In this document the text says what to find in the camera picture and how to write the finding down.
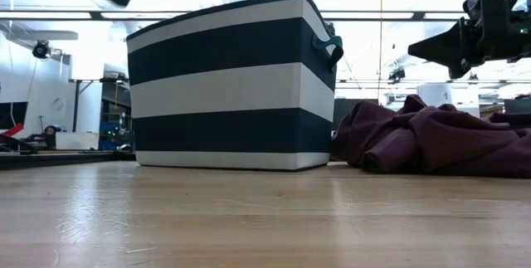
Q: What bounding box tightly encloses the white box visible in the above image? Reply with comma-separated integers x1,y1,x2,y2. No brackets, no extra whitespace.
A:
55,131,100,151

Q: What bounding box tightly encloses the black camera on white mount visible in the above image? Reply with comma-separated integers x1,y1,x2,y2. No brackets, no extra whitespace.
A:
32,39,53,61

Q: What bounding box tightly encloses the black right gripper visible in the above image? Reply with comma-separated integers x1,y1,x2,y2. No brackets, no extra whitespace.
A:
407,0,531,80

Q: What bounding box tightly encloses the black metal stand frame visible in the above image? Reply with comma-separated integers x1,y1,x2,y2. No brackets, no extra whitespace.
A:
68,77,130,134

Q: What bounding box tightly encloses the black table rail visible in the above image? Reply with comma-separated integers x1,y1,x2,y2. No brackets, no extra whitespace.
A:
0,150,137,171

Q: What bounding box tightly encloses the black hanging camera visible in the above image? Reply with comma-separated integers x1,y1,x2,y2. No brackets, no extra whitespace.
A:
387,67,407,85

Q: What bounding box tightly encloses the white cylinder container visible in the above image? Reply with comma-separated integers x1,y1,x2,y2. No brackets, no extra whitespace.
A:
416,83,454,107

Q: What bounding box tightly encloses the dark purple cloth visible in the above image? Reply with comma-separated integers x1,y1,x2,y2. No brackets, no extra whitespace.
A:
330,93,531,179

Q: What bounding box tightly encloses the black panel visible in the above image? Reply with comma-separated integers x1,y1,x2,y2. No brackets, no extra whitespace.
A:
333,98,379,133

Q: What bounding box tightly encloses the blue equipment with lights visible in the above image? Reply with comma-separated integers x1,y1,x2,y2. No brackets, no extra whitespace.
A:
99,112,134,152

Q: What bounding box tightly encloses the dark monitor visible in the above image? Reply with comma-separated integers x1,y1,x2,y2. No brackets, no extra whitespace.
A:
503,97,531,115

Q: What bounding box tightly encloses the person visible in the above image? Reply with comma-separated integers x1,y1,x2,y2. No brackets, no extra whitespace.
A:
43,124,63,150

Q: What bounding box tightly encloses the navy white striped fabric basket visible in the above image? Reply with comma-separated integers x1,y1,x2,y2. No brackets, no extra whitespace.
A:
126,0,345,173

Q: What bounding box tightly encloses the red bar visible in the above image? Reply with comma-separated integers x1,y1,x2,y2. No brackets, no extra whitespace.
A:
0,123,25,139

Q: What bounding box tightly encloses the black ceiling beam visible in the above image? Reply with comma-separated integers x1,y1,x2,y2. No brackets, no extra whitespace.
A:
0,9,472,22

